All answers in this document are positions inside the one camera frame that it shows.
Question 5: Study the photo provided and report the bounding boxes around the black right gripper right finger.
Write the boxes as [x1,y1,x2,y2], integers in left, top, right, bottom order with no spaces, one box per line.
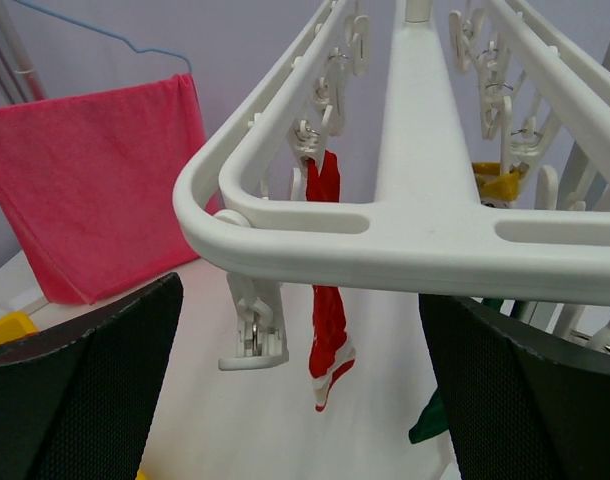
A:
[419,294,610,479]

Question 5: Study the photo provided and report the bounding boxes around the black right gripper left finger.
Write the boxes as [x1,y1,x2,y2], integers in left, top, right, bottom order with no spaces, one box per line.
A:
[0,272,184,479]

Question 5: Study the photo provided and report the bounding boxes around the dark green sock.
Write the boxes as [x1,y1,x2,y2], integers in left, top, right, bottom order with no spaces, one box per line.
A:
[408,294,520,457]

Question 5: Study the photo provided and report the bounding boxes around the red snowflake christmas sock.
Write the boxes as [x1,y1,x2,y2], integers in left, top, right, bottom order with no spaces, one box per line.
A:
[306,150,356,412]

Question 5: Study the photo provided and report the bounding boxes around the white sock clip hanger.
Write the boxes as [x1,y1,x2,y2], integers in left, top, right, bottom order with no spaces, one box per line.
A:
[172,0,610,372]

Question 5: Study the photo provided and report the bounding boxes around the yellow plastic bin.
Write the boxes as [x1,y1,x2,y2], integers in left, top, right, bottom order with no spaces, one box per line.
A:
[0,311,38,345]

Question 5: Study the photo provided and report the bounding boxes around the pink towel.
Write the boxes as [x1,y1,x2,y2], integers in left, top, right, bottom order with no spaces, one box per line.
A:
[0,73,206,305]

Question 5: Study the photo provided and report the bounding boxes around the metal clothes rack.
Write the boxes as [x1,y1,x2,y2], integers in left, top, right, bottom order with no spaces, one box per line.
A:
[0,1,47,105]

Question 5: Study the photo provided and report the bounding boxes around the blue wire hanger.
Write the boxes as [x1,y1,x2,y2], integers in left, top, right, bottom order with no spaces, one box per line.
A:
[12,0,193,74]

